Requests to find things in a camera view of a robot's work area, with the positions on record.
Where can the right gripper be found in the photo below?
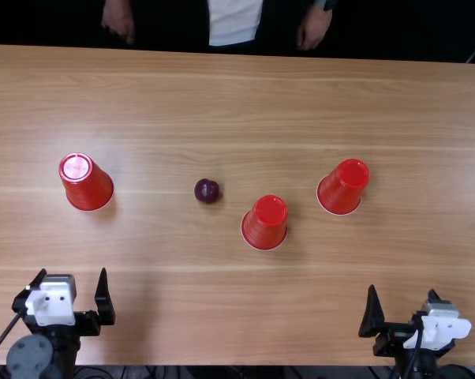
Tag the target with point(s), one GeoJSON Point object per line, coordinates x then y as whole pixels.
{"type": "Point", "coordinates": [391, 339]}

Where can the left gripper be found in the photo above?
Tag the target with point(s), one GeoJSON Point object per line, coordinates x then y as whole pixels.
{"type": "Point", "coordinates": [87, 323]}

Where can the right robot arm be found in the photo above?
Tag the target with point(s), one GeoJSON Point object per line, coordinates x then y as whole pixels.
{"type": "Point", "coordinates": [427, 367]}

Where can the red cup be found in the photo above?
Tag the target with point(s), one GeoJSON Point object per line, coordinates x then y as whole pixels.
{"type": "Point", "coordinates": [265, 223]}
{"type": "Point", "coordinates": [87, 185]}
{"type": "Point", "coordinates": [342, 189]}

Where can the dark purple plum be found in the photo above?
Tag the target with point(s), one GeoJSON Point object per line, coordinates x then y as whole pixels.
{"type": "Point", "coordinates": [207, 191]}

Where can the person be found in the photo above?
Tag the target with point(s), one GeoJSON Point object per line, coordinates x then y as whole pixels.
{"type": "Point", "coordinates": [233, 19]}

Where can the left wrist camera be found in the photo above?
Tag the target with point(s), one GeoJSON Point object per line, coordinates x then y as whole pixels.
{"type": "Point", "coordinates": [50, 306]}

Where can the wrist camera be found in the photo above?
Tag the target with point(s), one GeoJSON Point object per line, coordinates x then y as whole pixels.
{"type": "Point", "coordinates": [444, 327]}
{"type": "Point", "coordinates": [50, 306]}

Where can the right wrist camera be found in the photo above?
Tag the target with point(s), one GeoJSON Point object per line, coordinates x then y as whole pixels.
{"type": "Point", "coordinates": [444, 327]}

